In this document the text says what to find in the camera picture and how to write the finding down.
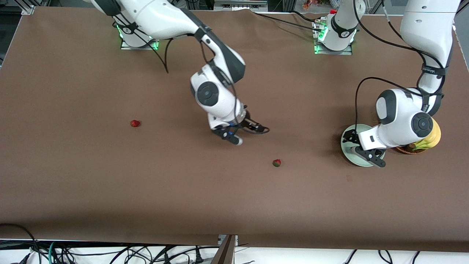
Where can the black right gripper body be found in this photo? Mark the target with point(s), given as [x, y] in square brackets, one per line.
[247, 122]

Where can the red and green strawberry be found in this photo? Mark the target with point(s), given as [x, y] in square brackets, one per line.
[277, 162]

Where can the small red strawberry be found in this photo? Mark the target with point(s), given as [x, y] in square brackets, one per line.
[135, 123]

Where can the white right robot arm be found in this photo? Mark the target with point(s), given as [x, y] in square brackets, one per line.
[157, 18]

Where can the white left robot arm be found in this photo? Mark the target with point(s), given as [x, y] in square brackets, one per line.
[428, 36]

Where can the light green plate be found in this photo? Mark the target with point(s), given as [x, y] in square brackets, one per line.
[347, 154]

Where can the brown wicker basket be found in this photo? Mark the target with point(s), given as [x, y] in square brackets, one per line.
[403, 150]

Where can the brown table cover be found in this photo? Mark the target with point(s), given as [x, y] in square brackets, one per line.
[234, 201]

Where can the large yellow banana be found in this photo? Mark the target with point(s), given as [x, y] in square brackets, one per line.
[436, 135]

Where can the grey device box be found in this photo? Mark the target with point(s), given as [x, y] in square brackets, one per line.
[240, 5]

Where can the orange background item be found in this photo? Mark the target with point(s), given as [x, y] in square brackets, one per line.
[315, 3]

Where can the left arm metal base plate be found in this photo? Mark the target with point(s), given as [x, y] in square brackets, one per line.
[346, 52]

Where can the brown wooden post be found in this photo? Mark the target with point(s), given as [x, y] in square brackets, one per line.
[224, 253]

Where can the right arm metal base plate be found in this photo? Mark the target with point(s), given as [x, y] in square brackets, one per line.
[126, 47]

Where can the aluminium frame profile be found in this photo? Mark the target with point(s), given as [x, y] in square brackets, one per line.
[462, 22]

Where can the aluminium corner bracket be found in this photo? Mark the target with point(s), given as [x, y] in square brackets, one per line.
[28, 10]

